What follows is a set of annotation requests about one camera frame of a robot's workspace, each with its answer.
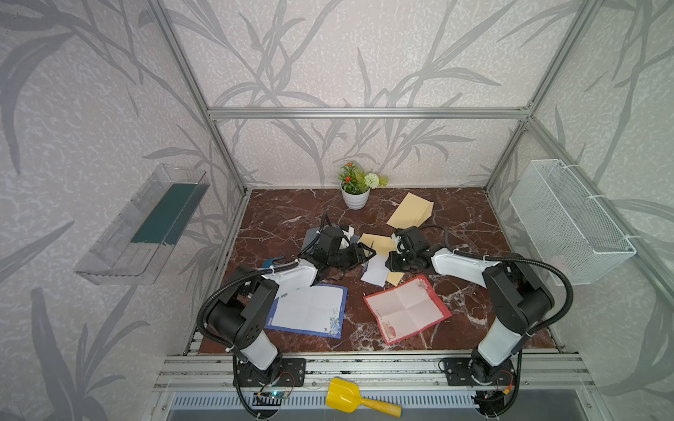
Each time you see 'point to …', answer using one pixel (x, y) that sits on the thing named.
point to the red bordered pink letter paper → (405, 310)
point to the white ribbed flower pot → (356, 201)
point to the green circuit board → (274, 394)
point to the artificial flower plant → (354, 180)
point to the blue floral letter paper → (319, 310)
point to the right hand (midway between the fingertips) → (385, 262)
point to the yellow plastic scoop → (344, 396)
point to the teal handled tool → (268, 262)
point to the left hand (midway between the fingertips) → (373, 256)
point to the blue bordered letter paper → (376, 271)
